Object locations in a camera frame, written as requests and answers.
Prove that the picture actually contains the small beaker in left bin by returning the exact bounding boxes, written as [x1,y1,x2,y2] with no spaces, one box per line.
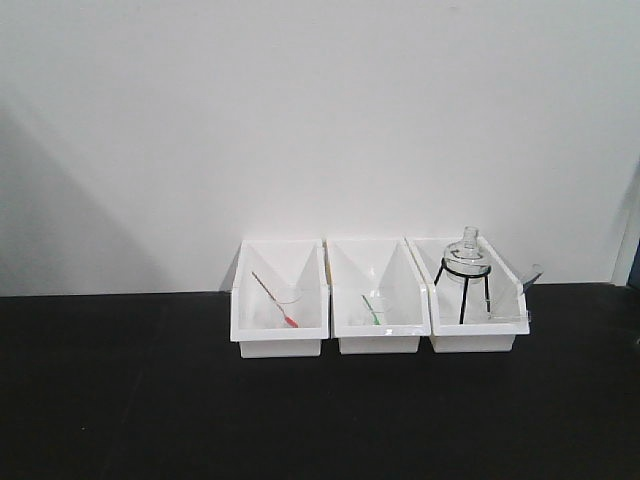
[272,286,303,318]

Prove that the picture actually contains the small beaker in bin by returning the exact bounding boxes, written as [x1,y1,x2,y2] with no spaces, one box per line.
[272,286,303,318]
[362,295,391,326]

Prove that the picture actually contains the left white plastic bin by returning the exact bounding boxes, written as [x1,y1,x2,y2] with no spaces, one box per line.
[230,239,330,359]

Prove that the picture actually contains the white plastic bin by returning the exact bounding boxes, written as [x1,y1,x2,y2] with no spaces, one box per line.
[326,238,431,355]
[230,239,330,359]
[406,237,530,353]

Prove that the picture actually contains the middle white plastic bin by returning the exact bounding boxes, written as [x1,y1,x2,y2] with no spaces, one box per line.
[326,238,431,355]

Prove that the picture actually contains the red pipette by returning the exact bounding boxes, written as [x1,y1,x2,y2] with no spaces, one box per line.
[251,271,299,328]

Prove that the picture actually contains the small beaker in middle bin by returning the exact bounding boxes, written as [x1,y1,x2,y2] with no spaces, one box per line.
[362,295,391,326]

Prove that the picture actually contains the green pipette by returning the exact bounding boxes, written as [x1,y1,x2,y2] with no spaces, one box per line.
[361,294,381,326]

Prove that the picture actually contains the glass flask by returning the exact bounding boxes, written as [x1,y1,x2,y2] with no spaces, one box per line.
[443,226,491,283]

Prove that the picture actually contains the right white plastic bin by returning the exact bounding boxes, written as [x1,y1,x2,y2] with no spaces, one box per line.
[406,237,530,353]

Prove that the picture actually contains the black wire tripod stand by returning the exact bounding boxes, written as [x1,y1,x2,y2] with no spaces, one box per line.
[434,259,492,325]

